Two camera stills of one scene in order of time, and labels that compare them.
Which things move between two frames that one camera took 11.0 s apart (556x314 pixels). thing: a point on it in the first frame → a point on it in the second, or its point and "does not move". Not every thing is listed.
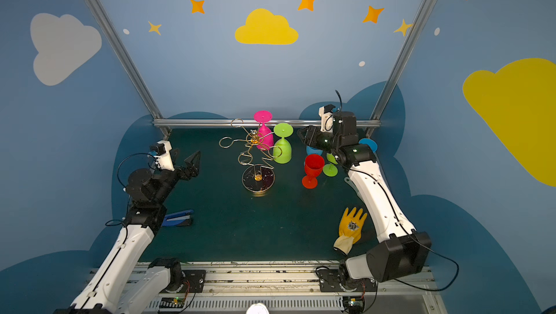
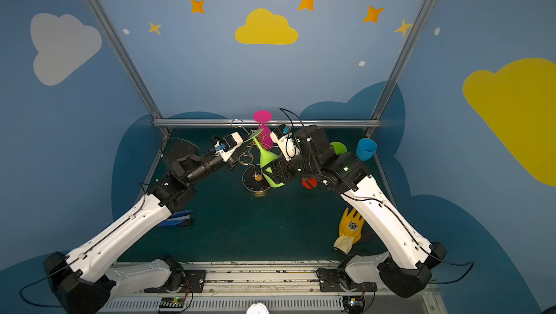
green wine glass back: (282, 150) → (266, 158)
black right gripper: (316, 138) → (280, 171)
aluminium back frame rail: (205, 122) does not move
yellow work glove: (350, 230) does not move
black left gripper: (181, 168) → (234, 156)
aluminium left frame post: (114, 42) does not move
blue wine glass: (369, 142) does not move
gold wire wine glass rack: (258, 176) does not move
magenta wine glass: (266, 139) does not move
